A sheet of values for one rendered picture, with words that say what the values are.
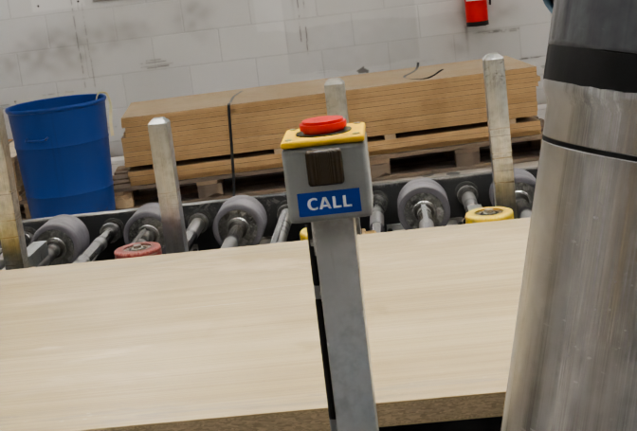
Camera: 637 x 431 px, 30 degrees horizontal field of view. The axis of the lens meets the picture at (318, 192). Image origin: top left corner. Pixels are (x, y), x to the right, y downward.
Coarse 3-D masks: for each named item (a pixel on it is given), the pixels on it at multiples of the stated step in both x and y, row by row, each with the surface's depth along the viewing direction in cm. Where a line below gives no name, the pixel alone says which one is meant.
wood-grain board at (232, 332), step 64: (192, 256) 195; (256, 256) 191; (384, 256) 182; (448, 256) 177; (512, 256) 173; (0, 320) 171; (64, 320) 168; (128, 320) 164; (192, 320) 161; (256, 320) 157; (384, 320) 151; (448, 320) 148; (512, 320) 145; (0, 384) 144; (64, 384) 142; (128, 384) 139; (192, 384) 137; (256, 384) 134; (320, 384) 132; (384, 384) 130; (448, 384) 128
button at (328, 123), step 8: (304, 120) 101; (312, 120) 101; (320, 120) 100; (328, 120) 99; (336, 120) 99; (344, 120) 100; (304, 128) 100; (312, 128) 99; (320, 128) 99; (328, 128) 99; (336, 128) 99
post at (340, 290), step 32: (320, 224) 101; (352, 224) 101; (320, 256) 102; (352, 256) 101; (320, 288) 102; (352, 288) 102; (320, 320) 104; (352, 320) 103; (352, 352) 103; (352, 384) 104; (352, 416) 104
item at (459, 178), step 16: (448, 176) 264; (464, 176) 263; (480, 176) 263; (384, 192) 265; (448, 192) 264; (480, 192) 264; (128, 208) 270; (192, 208) 268; (208, 208) 268; (272, 208) 267; (32, 224) 270; (96, 224) 270; (272, 224) 268; (368, 224) 267; (384, 224) 266; (208, 240) 269; (288, 240) 268; (112, 256) 271
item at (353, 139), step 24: (288, 144) 98; (312, 144) 98; (336, 144) 98; (360, 144) 98; (288, 168) 98; (360, 168) 98; (288, 192) 99; (360, 192) 98; (312, 216) 99; (336, 216) 99; (360, 216) 99
